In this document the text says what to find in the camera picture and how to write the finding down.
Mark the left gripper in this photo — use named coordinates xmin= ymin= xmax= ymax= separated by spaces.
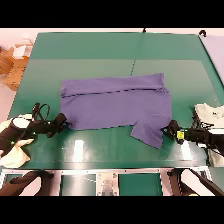
xmin=46 ymin=112 xmax=72 ymax=138

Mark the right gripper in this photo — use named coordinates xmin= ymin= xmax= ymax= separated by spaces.
xmin=161 ymin=120 xmax=186 ymax=145

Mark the purple T-shirt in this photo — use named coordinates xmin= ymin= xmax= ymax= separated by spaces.
xmin=59 ymin=72 xmax=173 ymax=150

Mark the white T-shirt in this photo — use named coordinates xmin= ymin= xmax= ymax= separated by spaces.
xmin=193 ymin=103 xmax=224 ymax=168

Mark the cream garment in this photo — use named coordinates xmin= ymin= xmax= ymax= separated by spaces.
xmin=0 ymin=113 xmax=35 ymax=169

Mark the wooden furniture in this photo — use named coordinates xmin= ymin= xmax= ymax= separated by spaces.
xmin=0 ymin=38 xmax=35 ymax=92

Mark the black cable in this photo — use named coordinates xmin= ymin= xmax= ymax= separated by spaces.
xmin=31 ymin=102 xmax=51 ymax=124

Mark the silver frame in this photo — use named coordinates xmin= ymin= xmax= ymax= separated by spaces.
xmin=0 ymin=167 xmax=214 ymax=197

